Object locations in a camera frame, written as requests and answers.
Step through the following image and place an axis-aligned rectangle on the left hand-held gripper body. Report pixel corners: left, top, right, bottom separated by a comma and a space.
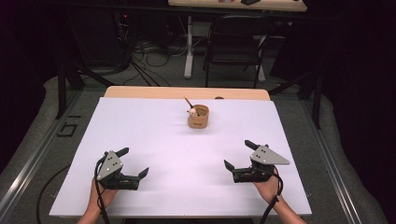
95, 150, 140, 190

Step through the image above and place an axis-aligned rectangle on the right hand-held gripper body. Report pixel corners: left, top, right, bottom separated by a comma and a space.
232, 144, 290, 184

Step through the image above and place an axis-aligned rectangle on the person's left hand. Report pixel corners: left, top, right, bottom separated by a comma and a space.
88, 178, 120, 216

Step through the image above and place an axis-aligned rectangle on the person's right hand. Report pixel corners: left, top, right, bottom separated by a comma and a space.
253, 167, 282, 205

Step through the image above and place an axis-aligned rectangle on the white table cover sheet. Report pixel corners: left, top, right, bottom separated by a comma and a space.
49, 96, 313, 217

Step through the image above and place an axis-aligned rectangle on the black metal stand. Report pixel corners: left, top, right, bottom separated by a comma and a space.
268, 68, 324, 131
55, 60, 117, 121

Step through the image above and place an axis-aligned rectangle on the white desk leg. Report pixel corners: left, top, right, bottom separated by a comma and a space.
183, 14, 194, 79
257, 33, 267, 83

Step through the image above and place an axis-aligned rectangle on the black folding chair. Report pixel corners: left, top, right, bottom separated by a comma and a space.
203, 14, 276, 89

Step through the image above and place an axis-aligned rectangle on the wooden desk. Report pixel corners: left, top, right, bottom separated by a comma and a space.
167, 0, 308, 13

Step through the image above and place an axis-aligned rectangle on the left hand-held gripper cable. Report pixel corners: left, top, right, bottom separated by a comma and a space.
93, 150, 111, 224

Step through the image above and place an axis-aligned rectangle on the hand-held gripper cable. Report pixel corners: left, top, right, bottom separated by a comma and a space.
93, 150, 111, 224
259, 166, 284, 224

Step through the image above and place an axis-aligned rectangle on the right hand-held gripper cable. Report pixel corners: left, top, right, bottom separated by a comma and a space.
259, 166, 284, 224

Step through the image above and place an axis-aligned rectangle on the aluminium floor rail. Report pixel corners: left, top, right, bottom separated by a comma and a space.
299, 92, 363, 224
0, 89, 82, 220

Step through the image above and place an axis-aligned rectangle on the black floor cable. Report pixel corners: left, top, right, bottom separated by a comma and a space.
35, 164, 71, 224

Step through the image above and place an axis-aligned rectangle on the tangle of floor cables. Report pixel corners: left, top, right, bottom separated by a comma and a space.
116, 12, 189, 88

